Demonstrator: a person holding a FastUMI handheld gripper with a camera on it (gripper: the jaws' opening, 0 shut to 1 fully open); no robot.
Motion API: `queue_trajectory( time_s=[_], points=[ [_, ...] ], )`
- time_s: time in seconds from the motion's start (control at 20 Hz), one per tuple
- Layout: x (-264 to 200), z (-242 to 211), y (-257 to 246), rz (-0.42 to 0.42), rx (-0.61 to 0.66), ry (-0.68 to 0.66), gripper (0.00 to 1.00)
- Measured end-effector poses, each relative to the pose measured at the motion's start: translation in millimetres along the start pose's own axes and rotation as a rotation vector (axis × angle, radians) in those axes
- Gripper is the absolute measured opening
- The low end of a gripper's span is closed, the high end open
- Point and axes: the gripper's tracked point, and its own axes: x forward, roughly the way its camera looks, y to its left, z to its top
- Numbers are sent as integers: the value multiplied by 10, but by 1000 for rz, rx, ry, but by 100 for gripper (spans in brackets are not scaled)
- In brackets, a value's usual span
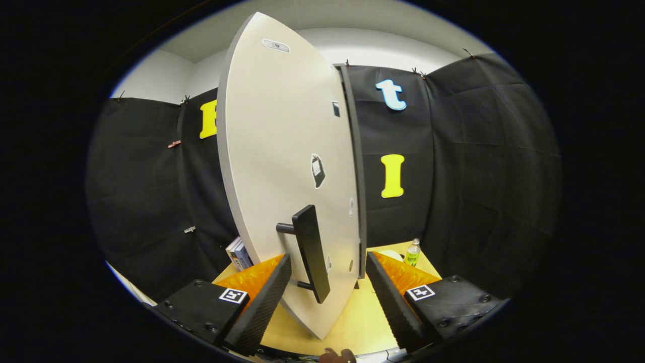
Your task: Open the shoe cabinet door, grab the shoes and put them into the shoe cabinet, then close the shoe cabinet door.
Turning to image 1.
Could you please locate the black cabinet door handle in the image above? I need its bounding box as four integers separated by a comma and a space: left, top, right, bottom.
276, 204, 332, 305

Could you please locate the green plastic bottle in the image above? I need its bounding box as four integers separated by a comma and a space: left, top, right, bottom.
404, 238, 421, 268

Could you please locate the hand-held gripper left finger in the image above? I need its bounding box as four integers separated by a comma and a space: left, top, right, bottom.
151, 254, 293, 357

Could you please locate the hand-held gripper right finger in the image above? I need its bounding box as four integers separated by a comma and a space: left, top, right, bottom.
365, 251, 504, 353

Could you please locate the blue printed box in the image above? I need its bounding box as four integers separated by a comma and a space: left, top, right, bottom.
225, 236, 253, 272

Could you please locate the dark brown rounded object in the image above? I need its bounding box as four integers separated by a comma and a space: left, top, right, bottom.
318, 348, 357, 363

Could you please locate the black backdrop cloth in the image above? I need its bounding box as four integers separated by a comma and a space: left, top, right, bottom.
86, 50, 562, 303

